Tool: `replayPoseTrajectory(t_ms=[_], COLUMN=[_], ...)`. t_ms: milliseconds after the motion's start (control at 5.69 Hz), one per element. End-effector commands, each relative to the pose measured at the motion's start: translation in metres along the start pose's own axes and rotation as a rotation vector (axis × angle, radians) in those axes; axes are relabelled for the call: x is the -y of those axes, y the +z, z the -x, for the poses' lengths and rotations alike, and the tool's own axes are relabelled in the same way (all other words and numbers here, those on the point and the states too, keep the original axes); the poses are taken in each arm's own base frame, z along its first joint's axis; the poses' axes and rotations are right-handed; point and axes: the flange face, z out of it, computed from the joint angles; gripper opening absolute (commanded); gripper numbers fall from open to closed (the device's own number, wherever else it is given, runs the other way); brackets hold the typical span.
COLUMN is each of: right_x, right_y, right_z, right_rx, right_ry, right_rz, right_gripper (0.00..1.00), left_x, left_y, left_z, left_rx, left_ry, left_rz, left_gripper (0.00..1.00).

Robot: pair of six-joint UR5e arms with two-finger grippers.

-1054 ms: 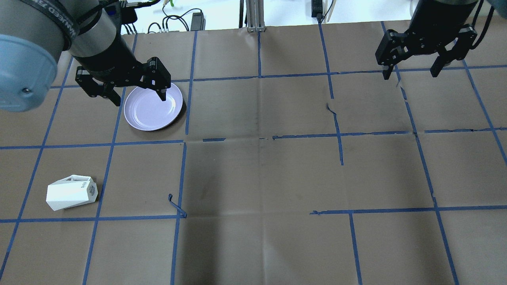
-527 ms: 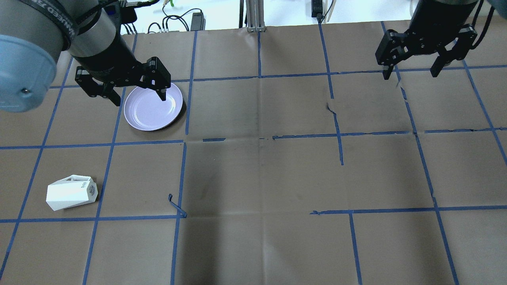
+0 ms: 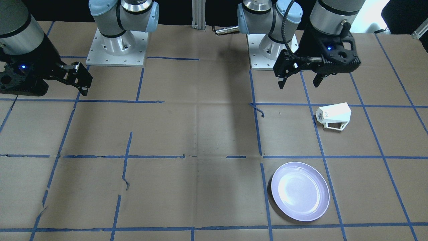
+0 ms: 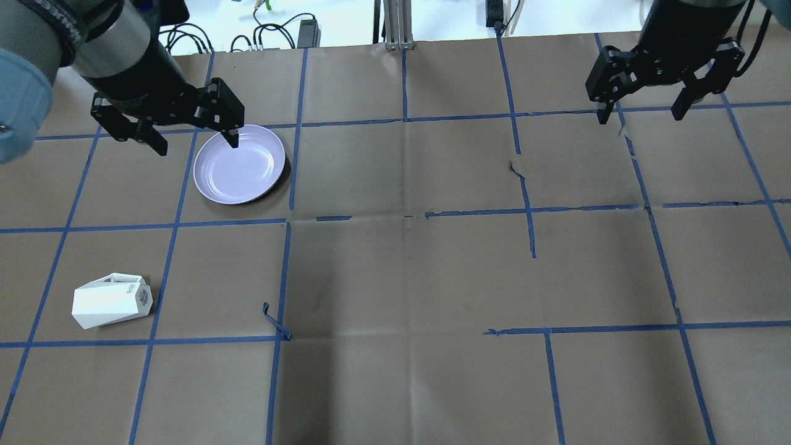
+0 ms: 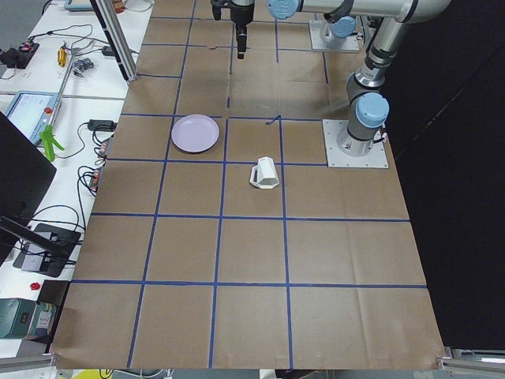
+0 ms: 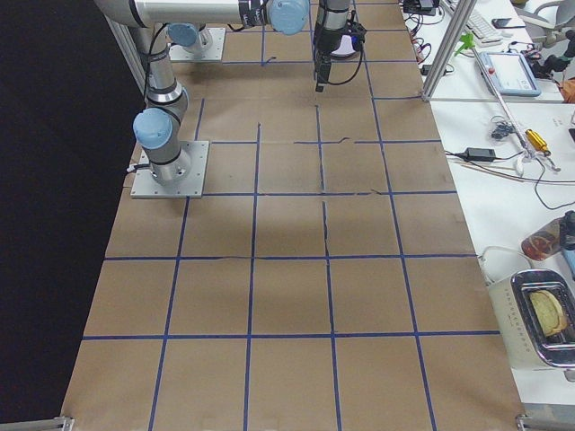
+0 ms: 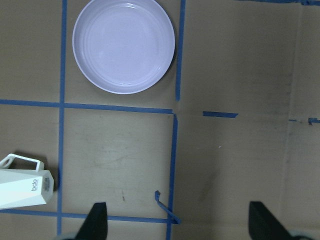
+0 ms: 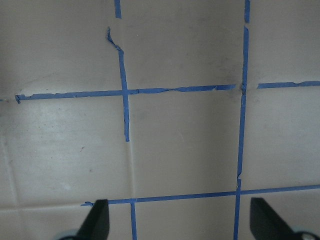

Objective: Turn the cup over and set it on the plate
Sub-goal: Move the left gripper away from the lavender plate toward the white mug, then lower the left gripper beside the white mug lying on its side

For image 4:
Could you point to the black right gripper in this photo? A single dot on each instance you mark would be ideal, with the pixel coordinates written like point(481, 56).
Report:
point(668, 46)

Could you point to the aluminium frame post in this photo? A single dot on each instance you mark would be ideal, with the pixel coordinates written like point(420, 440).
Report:
point(397, 21)

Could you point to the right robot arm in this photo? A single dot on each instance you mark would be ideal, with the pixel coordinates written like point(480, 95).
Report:
point(708, 22)

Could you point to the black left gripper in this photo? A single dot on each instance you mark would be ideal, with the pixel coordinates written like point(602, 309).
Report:
point(143, 79)

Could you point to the black power adapter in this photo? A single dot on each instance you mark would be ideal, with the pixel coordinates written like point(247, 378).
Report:
point(308, 34)

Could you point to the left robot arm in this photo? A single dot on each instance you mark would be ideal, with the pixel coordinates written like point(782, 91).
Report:
point(114, 46)

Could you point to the white faceted cup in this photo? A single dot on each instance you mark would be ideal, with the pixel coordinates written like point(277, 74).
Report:
point(114, 298)

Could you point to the lilac plate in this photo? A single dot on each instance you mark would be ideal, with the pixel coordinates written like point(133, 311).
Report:
point(234, 176)

